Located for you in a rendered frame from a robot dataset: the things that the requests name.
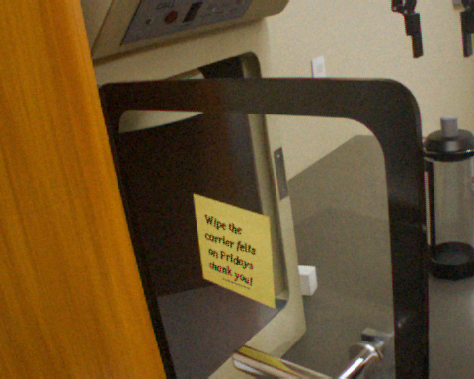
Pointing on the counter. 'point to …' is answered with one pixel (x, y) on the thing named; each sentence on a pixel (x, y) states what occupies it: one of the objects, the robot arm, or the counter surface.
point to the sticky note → (235, 249)
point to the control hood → (108, 37)
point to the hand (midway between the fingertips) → (441, 38)
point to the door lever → (363, 364)
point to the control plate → (178, 17)
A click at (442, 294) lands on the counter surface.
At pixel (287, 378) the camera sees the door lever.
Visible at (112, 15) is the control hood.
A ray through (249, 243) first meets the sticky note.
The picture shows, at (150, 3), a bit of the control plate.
